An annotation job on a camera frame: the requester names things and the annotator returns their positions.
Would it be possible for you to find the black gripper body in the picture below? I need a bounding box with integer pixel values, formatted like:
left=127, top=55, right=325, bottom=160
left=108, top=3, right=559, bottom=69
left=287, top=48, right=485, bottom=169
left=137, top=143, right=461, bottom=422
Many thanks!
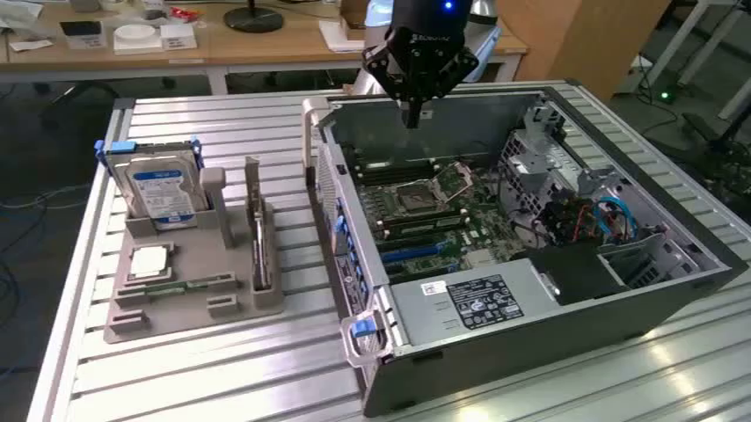
left=385, top=0, right=473, bottom=100

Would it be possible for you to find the low-profile graphics card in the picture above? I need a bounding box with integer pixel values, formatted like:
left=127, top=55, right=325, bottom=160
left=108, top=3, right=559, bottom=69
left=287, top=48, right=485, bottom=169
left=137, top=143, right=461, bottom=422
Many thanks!
left=243, top=154, right=278, bottom=294

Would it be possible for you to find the white paper stack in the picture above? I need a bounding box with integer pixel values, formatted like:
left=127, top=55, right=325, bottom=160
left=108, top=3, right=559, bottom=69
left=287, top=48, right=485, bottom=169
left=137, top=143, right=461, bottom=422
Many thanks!
left=318, top=19, right=369, bottom=54

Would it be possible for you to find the brown cardboard box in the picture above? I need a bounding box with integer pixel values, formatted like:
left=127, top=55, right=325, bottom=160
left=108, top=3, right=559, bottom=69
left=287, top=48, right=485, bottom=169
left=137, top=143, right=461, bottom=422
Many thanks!
left=339, top=0, right=371, bottom=30

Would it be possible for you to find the long wooden desk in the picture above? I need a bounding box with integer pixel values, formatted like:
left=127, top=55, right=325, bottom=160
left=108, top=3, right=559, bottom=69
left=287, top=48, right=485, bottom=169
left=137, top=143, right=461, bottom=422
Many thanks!
left=0, top=0, right=530, bottom=84

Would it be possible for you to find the wooden cabinet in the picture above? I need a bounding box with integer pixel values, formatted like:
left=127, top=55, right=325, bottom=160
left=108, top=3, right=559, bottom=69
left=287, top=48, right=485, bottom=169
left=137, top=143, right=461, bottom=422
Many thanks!
left=495, top=0, right=674, bottom=102

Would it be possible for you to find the black round lamp base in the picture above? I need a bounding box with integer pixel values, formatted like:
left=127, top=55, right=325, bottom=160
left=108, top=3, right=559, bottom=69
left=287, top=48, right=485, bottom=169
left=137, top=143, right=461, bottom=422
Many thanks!
left=222, top=0, right=287, bottom=34

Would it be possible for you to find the metal drive cage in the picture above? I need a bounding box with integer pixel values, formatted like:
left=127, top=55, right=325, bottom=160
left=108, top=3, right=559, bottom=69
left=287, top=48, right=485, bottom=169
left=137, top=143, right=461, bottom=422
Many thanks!
left=498, top=105, right=589, bottom=194

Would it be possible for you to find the silver socket cover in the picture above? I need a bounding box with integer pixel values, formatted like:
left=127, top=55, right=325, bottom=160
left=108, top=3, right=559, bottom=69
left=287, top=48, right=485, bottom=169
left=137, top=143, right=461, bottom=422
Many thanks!
left=434, top=161, right=475, bottom=200

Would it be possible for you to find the CPU socket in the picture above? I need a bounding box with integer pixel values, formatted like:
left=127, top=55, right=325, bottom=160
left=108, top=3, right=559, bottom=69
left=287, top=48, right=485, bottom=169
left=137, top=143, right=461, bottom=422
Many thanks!
left=395, top=178, right=447, bottom=212

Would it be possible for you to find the small white box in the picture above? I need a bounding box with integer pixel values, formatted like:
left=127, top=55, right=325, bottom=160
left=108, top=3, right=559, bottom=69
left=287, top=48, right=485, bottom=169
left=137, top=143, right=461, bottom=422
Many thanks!
left=159, top=24, right=199, bottom=52

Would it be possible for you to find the green motherboard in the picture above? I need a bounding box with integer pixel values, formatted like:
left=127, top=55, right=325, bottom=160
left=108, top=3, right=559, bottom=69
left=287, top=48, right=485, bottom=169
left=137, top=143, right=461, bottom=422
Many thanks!
left=346, top=144, right=530, bottom=287

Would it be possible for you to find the black RAM stick with label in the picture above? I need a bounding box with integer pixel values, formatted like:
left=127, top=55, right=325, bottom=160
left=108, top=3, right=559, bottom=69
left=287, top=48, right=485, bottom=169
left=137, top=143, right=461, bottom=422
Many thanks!
left=382, top=214, right=469, bottom=238

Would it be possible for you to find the white flat box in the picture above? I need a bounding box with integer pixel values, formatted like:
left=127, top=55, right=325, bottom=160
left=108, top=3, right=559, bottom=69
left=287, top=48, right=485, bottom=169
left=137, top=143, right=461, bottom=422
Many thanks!
left=112, top=38, right=166, bottom=56

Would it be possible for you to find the black expansion slot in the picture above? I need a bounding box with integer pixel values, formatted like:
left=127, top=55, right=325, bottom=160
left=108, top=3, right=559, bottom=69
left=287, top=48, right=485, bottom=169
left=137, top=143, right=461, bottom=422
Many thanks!
left=378, top=236, right=451, bottom=256

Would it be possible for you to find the black office chair base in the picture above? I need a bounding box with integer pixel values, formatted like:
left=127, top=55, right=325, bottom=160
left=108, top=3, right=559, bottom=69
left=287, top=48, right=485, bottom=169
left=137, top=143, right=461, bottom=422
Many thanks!
left=679, top=112, right=751, bottom=177
left=35, top=78, right=178, bottom=128

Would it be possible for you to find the blue expansion slot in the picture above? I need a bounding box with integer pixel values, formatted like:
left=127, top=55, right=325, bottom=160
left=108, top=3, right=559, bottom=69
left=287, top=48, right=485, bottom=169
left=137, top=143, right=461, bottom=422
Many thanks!
left=379, top=245, right=443, bottom=266

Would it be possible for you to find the hard disk with blue label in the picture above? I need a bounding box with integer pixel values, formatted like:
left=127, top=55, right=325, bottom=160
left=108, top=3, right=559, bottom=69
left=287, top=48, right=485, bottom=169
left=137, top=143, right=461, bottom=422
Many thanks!
left=114, top=151, right=213, bottom=232

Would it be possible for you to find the white box with black top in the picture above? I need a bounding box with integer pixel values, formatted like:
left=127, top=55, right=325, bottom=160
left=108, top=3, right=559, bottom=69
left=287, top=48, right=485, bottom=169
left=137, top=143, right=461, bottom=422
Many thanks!
left=58, top=19, right=107, bottom=50

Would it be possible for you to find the grey disk bay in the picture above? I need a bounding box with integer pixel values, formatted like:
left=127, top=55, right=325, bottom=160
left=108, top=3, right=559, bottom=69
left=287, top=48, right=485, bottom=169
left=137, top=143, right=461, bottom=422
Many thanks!
left=598, top=232, right=706, bottom=291

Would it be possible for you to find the grey parts rack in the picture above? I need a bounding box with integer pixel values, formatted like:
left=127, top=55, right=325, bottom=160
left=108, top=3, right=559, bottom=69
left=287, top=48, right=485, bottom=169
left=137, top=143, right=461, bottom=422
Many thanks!
left=103, top=166, right=289, bottom=346

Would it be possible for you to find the grey power supply unit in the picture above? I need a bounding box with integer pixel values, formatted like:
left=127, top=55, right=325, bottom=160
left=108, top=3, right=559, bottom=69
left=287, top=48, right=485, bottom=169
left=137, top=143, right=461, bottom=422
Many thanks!
left=386, top=258, right=559, bottom=346

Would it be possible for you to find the silver CPU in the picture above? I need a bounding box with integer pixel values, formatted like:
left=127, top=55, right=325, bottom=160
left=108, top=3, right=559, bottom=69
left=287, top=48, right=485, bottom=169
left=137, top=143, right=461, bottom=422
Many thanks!
left=127, top=246, right=170, bottom=278

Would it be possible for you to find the clear plastic bag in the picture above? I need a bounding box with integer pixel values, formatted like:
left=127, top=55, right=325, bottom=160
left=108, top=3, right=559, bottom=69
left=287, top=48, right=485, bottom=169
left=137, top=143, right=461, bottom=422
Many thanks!
left=0, top=4, right=48, bottom=27

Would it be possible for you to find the green RAM stick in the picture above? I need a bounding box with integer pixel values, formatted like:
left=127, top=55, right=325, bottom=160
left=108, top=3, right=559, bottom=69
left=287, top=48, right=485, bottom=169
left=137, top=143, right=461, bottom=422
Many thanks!
left=143, top=276, right=234, bottom=295

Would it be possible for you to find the black open PC case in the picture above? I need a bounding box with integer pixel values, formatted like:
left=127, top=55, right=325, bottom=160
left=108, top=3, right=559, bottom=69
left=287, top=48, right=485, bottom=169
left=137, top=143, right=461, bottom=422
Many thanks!
left=301, top=85, right=750, bottom=418

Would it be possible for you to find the black power wire bundle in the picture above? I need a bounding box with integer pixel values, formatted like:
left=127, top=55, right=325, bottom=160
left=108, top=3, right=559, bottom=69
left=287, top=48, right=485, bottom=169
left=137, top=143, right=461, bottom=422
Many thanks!
left=537, top=200, right=591, bottom=245

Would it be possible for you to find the white desk frame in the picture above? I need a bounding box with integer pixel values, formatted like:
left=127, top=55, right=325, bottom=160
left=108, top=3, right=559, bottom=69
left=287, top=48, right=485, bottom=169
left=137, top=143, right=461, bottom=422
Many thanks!
left=645, top=0, right=751, bottom=120

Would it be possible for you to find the blue data wire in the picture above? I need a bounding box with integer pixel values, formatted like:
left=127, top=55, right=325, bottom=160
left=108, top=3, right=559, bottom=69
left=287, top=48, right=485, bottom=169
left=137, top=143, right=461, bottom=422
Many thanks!
left=591, top=197, right=641, bottom=241

